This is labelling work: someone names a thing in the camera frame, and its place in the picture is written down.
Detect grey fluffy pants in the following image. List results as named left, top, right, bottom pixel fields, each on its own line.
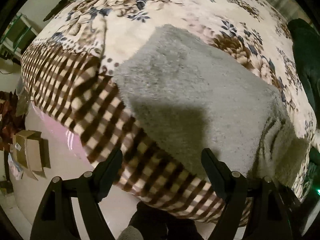
left=113, top=24, right=310, bottom=187

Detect brown cardboard box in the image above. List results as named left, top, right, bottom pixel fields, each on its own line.
left=12, top=130, right=51, bottom=180

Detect dark red cloth heap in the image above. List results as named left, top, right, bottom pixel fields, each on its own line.
left=0, top=91, right=26, bottom=152

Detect floral cream bed blanket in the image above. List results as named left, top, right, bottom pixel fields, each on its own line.
left=22, top=0, right=316, bottom=223

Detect dark green garment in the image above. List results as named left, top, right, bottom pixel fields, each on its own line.
left=287, top=18, right=319, bottom=127

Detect green metal rack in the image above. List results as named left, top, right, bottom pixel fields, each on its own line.
left=1, top=13, right=39, bottom=60

